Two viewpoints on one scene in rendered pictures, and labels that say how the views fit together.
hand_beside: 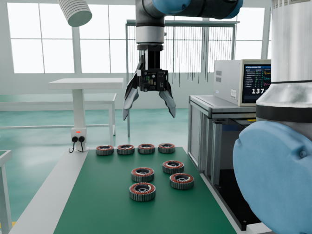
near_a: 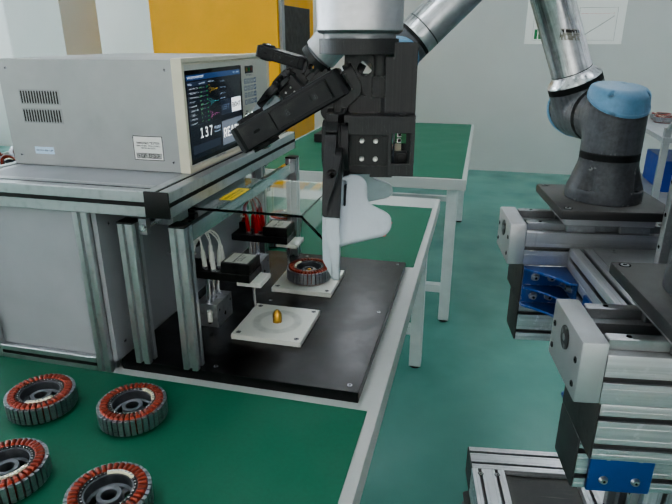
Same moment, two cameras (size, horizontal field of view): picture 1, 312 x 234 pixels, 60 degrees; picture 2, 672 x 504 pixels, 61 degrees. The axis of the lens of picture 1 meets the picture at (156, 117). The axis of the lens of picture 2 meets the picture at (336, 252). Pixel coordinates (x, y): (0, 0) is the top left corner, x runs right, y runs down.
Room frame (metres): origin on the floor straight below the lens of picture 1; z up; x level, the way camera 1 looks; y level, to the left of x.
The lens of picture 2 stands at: (0.57, 0.52, 1.35)
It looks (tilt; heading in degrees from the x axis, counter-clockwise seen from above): 21 degrees down; 290
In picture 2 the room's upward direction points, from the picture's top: straight up
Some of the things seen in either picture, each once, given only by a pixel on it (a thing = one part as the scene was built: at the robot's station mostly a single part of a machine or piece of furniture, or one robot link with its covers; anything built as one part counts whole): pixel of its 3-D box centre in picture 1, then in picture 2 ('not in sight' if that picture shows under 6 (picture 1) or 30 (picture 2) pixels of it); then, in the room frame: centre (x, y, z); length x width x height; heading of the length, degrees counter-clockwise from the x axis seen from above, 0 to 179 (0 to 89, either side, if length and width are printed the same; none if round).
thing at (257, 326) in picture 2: not in sight; (277, 323); (1.06, -0.46, 0.78); 0.15 x 0.15 x 0.01; 6
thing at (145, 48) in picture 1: (151, 68); (367, 109); (0.72, 0.01, 1.29); 0.09 x 0.08 x 0.12; 14
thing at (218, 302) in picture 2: not in sight; (214, 307); (1.20, -0.45, 0.80); 0.08 x 0.05 x 0.06; 96
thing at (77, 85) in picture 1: (92, 119); not in sight; (1.55, 0.37, 0.98); 0.37 x 0.35 x 0.46; 96
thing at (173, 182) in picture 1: (181, 180); (132, 408); (1.16, -0.12, 0.77); 0.11 x 0.11 x 0.04
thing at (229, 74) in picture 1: (266, 79); (153, 103); (1.39, -0.57, 1.22); 0.44 x 0.39 x 0.20; 96
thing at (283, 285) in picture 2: not in sight; (309, 280); (1.08, -0.71, 0.78); 0.15 x 0.15 x 0.01; 6
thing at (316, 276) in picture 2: not in sight; (309, 271); (1.08, -0.71, 0.80); 0.11 x 0.11 x 0.04
